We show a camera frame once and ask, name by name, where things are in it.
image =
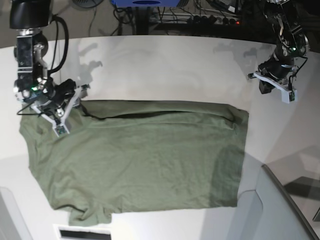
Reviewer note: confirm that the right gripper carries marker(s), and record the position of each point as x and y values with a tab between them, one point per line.
51	101

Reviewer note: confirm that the blue box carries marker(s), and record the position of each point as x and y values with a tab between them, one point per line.
145	3

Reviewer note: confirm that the green t-shirt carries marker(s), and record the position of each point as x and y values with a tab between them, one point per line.
138	156

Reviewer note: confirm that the black power strip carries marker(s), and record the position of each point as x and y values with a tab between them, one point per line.
169	18

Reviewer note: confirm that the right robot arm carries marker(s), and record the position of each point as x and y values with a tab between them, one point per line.
29	18

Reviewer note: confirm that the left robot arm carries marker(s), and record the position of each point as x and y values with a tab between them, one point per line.
289	56

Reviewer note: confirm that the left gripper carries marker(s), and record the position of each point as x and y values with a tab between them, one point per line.
277	74

